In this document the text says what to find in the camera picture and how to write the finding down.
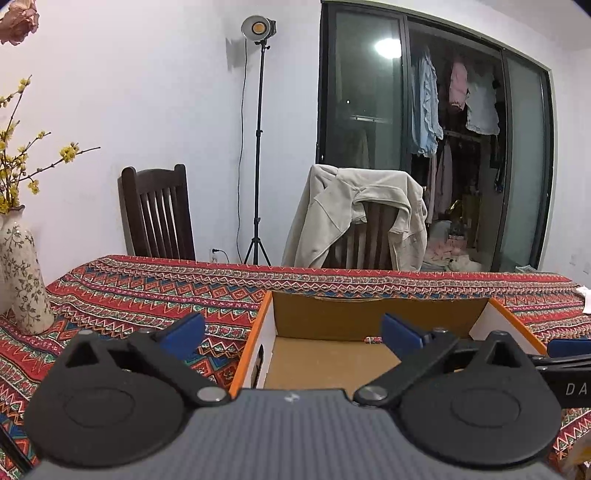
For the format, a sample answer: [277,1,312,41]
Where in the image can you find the patterned red tablecloth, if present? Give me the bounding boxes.
[1,255,590,453]

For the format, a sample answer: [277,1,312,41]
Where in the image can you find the white tissue paper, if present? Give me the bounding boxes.
[576,286,591,315]

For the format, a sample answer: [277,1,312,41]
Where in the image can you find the orange cardboard box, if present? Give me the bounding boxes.
[229,292,546,396]

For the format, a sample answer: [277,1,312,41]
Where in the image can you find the chair with beige jacket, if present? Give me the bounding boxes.
[322,202,399,270]

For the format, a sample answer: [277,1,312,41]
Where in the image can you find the dark wooden chair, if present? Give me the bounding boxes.
[120,164,195,261]

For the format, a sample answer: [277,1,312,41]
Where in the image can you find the white floral ceramic vase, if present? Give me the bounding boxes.
[1,206,54,335]

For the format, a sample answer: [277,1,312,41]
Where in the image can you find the beige jacket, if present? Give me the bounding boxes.
[281,164,428,272]

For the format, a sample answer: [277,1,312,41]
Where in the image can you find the light blue hanging shirt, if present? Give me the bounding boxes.
[411,45,444,157]

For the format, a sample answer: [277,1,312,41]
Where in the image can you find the dark framed glass door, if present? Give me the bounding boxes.
[317,1,554,271]

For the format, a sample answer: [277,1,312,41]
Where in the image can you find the white hanging garment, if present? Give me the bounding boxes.
[466,69,500,136]

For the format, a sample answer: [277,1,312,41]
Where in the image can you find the yellow flower branches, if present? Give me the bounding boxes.
[1,76,100,215]

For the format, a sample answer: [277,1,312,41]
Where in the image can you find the pink hanging garment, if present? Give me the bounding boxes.
[449,61,468,111]

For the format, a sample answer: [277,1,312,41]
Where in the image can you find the studio light on stand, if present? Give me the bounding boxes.
[242,15,276,266]

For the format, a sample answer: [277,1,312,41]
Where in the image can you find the dried pink roses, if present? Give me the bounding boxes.
[0,0,40,46]

